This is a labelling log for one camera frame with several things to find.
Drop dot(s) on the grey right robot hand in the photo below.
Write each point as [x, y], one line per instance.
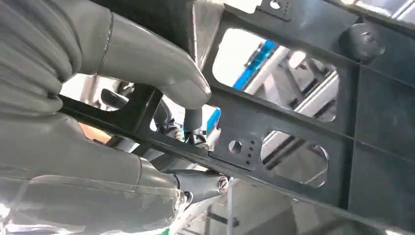
[81, 181]

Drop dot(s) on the ribbed grey right arm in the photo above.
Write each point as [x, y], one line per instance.
[32, 58]

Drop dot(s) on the blue steel shelf rack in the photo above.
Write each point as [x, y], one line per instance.
[257, 61]

